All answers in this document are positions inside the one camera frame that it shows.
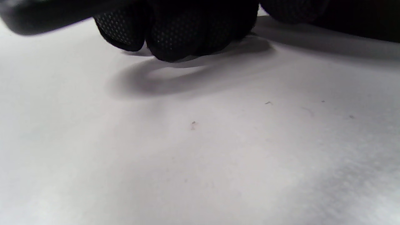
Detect person's left hand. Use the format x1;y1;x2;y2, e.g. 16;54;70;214
94;0;260;62

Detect black frying pan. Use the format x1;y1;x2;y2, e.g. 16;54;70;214
0;0;400;43

